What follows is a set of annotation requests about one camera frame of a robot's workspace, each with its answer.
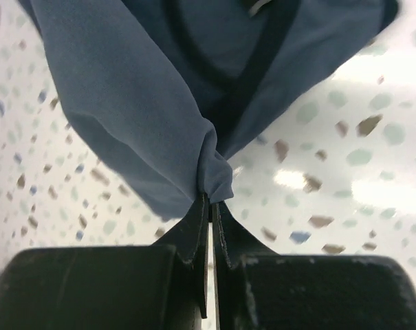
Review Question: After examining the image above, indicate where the blue printed tank top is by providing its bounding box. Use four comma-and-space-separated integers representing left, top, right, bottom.
21, 0, 399, 219

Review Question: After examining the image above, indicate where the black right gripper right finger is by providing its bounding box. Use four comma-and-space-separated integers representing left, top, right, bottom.
211, 203, 416, 330

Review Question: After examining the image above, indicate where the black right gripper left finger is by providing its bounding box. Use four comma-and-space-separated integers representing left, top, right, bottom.
0, 196, 209, 329

